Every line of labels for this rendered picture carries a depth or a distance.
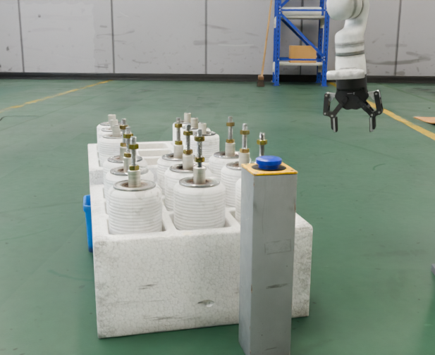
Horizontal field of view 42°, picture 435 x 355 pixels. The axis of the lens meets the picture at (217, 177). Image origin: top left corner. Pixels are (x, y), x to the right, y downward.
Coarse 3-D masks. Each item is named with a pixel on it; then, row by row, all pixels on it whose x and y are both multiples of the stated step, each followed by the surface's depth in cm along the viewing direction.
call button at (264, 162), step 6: (264, 156) 89; (270, 156) 89; (276, 156) 89; (258, 162) 87; (264, 162) 86; (270, 162) 86; (276, 162) 86; (264, 168) 87; (270, 168) 87; (276, 168) 87
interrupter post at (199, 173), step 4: (196, 168) 103; (200, 168) 103; (204, 168) 103; (196, 172) 103; (200, 172) 103; (204, 172) 103; (196, 176) 103; (200, 176) 103; (204, 176) 104; (196, 180) 103; (200, 180) 103; (204, 180) 104; (196, 184) 103; (200, 184) 103
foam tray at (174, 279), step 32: (96, 192) 125; (96, 224) 103; (96, 256) 95; (128, 256) 96; (160, 256) 98; (192, 256) 99; (224, 256) 100; (96, 288) 97; (128, 288) 98; (160, 288) 99; (192, 288) 100; (224, 288) 102; (128, 320) 99; (160, 320) 100; (192, 320) 102; (224, 320) 103
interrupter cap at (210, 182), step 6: (180, 180) 104; (186, 180) 105; (192, 180) 106; (210, 180) 105; (216, 180) 105; (186, 186) 101; (192, 186) 101; (198, 186) 101; (204, 186) 101; (210, 186) 101
